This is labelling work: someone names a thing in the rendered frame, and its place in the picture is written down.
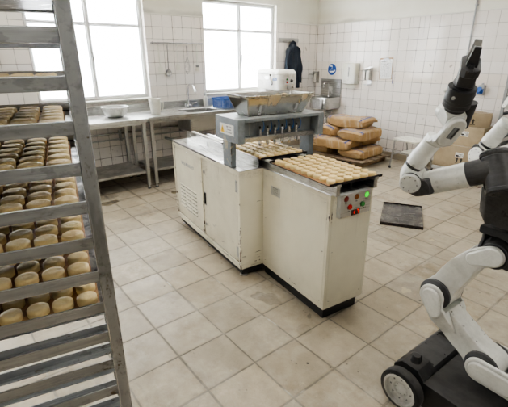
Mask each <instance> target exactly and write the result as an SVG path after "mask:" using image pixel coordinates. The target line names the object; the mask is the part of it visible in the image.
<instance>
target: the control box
mask: <svg viewBox="0 0 508 407"><path fill-rule="evenodd" d="M367 191H368V192H369V196H368V197H366V196H365V193H366V192H367ZM357 194H359V198H358V199H355V196H356V195H357ZM371 194H372V189H371V188H369V187H365V188H362V189H358V190H355V191H348V192H345V193H342V194H340V196H338V197H337V210H336V217H337V218H338V219H342V218H344V217H348V216H353V215H352V213H353V212H354V211H353V210H355V214H354V213H353V214H354V215H356V214H359V213H362V212H367V211H369V209H370V202H371ZM346 197H349V200H348V201H347V202H345V198H346ZM362 201H364V202H365V205H364V206H363V207H362V206H361V205H360V204H361V202H362ZM350 204H351V205H352V209H351V210H349V209H348V206H349V205H350ZM357 209H358V211H359V213H358V212H357ZM352 211H353V212H352Z"/></svg>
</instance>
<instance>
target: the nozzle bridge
mask: <svg viewBox="0 0 508 407"><path fill-rule="evenodd" d="M292 118H293V119H294V126H293V128H292V125H293V120H292ZM285 119H286V120H287V127H286V120H285ZM300 119H301V124H300ZM270 120H271V122H272V129H271V122H270ZM278 120H279V121H278ZM263 122H264V131H263V132H262V136H258V130H259V126H261V129H262V130H263ZM296 122H297V125H298V127H299V126H300V127H299V128H298V130H297V132H295V125H296ZM323 122H324V112H322V111H313V110H307V109H304V110H303V111H302V112H296V113H287V114H278V115H261V116H251V117H248V116H244V115H238V114H237V113H226V114H216V137H219V138H221V139H223V155H224V165H226V166H228V167H231V168H234V167H237V163H236V144H237V145H243V144H245V143H247V142H254V141H266V140H273V139H279V138H285V137H292V136H300V149H303V150H305V151H307V153H306V155H310V154H313V134H317V135H319V134H323ZM288 123H290V124H291V128H292V129H291V132H288ZM274 124H276V129H278V127H279V130H278V131H276V134H274ZM281 124H283V128H285V127H286V129H284V130H283V133H281ZM267 125H269V130H270V131H269V136H267V135H266V130H267Z"/></svg>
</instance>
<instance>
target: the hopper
mask: <svg viewBox="0 0 508 407"><path fill-rule="evenodd" d="M283 93H286V94H283ZM313 94H314V93H313V92H306V91H298V90H276V91H260V92H245V93H230V94H227V95H228V97H229V99H230V101H231V103H232V105H233V107H234V109H235V111H236V113H237V114H238V115H244V116H248V117H251V116H261V115H278V114H287V113H296V112H302V111H303V110H304V109H305V107H306V105H307V104H308V102H309V100H310V99H311V98H312V96H313ZM258 95H260V96H258Z"/></svg>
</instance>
